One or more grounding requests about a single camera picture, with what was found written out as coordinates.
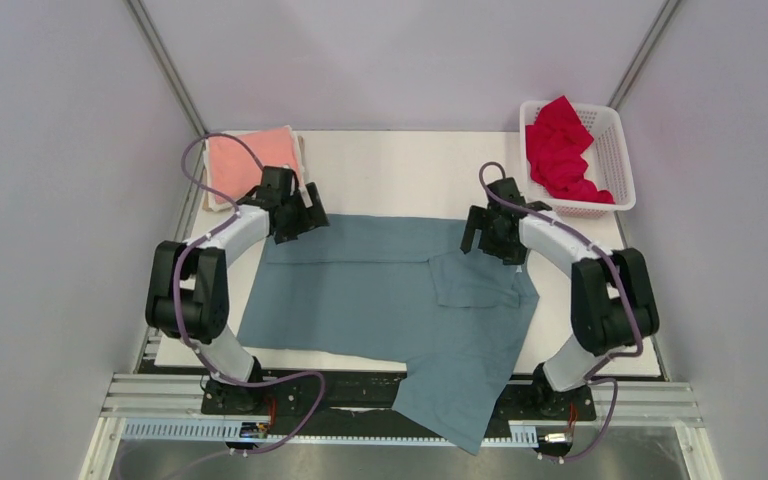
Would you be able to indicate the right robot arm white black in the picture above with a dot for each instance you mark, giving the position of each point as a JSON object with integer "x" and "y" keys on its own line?
{"x": 613, "y": 307}

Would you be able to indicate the folded white t shirt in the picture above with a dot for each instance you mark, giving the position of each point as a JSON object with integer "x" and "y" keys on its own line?
{"x": 301, "y": 159}

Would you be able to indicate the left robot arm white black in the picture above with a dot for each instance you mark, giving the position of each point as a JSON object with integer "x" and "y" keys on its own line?
{"x": 188, "y": 296}

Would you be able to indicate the aluminium frame rail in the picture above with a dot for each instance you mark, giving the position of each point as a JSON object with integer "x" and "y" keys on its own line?
{"x": 180, "y": 396}

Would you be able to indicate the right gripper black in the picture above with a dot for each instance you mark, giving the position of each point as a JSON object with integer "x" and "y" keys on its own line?
{"x": 480, "y": 218}

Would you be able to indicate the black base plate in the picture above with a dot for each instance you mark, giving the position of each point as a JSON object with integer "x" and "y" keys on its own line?
{"x": 360, "y": 404}

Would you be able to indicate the red t shirt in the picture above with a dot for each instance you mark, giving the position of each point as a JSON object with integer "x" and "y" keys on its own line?
{"x": 554, "y": 145}

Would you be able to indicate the grey-blue t shirt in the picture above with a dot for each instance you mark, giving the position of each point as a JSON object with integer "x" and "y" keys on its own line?
{"x": 400, "y": 289}

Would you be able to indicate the white plastic basket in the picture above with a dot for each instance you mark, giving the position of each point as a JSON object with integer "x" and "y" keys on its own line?
{"x": 607, "y": 158}

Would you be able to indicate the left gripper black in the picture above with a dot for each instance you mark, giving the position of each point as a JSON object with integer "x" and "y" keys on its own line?
{"x": 310, "y": 220}

